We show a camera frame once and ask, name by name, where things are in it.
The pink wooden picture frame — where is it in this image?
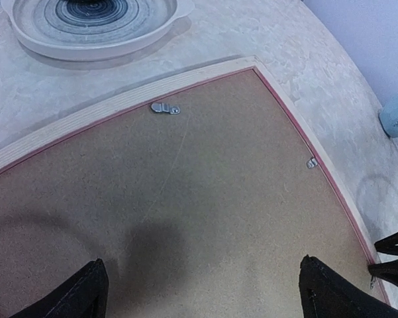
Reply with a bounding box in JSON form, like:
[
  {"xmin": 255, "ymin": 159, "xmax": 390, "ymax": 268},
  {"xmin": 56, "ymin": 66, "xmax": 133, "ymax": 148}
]
[{"xmin": 0, "ymin": 55, "xmax": 393, "ymax": 307}]

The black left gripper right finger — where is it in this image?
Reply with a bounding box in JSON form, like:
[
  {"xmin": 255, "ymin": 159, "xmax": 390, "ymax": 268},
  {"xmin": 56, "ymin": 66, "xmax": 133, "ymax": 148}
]
[{"xmin": 299, "ymin": 255, "xmax": 398, "ymax": 318}]

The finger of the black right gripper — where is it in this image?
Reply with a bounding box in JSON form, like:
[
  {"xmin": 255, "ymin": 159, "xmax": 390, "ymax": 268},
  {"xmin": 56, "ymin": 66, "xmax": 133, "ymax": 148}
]
[
  {"xmin": 374, "ymin": 232, "xmax": 398, "ymax": 256},
  {"xmin": 368, "ymin": 260, "xmax": 398, "ymax": 287}
]

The brown backing board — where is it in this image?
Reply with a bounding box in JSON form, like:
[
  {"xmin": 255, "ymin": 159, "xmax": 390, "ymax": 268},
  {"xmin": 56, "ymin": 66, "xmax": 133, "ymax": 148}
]
[{"xmin": 0, "ymin": 71, "xmax": 379, "ymax": 317}]

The striped ceramic plate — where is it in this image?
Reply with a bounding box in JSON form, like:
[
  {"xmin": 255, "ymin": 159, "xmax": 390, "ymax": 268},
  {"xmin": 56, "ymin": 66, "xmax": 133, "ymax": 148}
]
[{"xmin": 1, "ymin": 0, "xmax": 195, "ymax": 62}]

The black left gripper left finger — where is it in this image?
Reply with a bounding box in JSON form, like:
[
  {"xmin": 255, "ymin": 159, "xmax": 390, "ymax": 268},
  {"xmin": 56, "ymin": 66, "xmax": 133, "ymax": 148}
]
[{"xmin": 13, "ymin": 258, "xmax": 109, "ymax": 318}]

